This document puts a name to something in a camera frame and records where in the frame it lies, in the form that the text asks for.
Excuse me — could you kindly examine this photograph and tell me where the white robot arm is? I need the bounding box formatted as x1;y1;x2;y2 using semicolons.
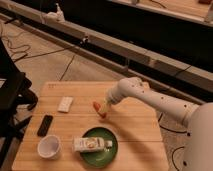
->
99;77;213;171

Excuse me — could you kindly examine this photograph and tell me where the white lying bottle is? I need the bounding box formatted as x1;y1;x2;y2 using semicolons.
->
73;137;113;152

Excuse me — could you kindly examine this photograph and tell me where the green plate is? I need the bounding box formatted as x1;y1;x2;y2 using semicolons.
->
80;127;118;168

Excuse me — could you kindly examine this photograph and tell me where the white cup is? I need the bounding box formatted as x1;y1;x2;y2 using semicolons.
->
37;135;61;160

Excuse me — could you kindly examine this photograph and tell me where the black office chair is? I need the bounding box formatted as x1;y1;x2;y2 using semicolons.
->
0;39;38;168

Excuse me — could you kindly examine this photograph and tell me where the black floor cable right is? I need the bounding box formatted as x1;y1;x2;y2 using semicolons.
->
157;113;191;171

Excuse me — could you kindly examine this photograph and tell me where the long wooden rail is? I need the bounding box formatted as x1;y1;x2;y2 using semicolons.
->
0;0;213;101

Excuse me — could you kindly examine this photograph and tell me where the white object on rail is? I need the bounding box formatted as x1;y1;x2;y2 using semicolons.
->
46;4;65;22

